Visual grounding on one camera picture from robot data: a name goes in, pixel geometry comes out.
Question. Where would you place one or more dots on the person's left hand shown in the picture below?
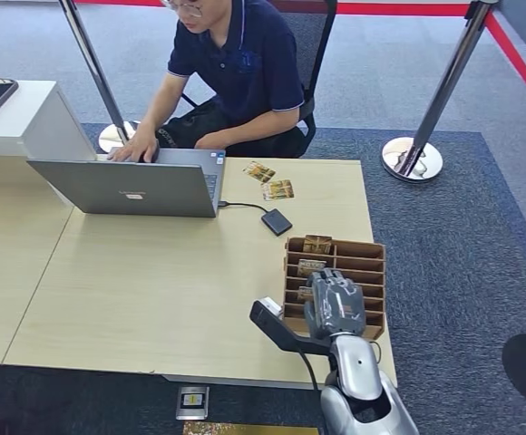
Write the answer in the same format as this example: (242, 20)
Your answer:
(211, 142)

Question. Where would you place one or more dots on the person's right hand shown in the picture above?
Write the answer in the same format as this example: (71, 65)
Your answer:
(136, 147)

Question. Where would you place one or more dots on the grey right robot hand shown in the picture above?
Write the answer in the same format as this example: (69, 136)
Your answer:
(335, 306)

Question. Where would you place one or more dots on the person's left forearm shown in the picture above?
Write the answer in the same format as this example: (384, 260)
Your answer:
(263, 126)

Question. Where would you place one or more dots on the person's right forearm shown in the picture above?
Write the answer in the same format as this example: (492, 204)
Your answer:
(165, 105)

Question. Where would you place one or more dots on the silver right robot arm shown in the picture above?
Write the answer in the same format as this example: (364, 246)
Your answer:
(356, 366)

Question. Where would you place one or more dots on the wooden slotted card holder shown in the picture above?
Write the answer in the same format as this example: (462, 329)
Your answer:
(358, 264)

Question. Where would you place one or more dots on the person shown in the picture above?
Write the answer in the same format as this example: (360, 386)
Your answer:
(245, 60)

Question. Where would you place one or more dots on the grey laptop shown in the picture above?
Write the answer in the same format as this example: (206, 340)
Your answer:
(131, 186)

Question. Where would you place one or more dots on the black external drive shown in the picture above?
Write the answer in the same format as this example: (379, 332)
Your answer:
(276, 222)

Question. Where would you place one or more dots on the white box cabinet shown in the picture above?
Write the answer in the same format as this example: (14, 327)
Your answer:
(41, 126)

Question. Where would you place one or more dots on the eyeglasses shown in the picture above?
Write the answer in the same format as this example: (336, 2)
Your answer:
(186, 7)

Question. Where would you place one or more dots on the black mesh office chair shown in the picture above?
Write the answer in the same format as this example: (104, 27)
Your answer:
(310, 48)

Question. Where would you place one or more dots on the dark blue rug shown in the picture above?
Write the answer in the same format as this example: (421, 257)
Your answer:
(449, 240)

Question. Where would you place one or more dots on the metal floor socket box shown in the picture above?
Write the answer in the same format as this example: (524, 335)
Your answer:
(193, 402)

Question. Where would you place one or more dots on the red barrier belt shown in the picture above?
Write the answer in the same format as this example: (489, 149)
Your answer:
(517, 60)
(381, 8)

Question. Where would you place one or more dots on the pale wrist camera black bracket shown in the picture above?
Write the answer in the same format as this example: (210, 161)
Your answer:
(281, 333)

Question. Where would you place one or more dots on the chrome stanchion post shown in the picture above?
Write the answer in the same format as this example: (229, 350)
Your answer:
(95, 66)
(444, 84)

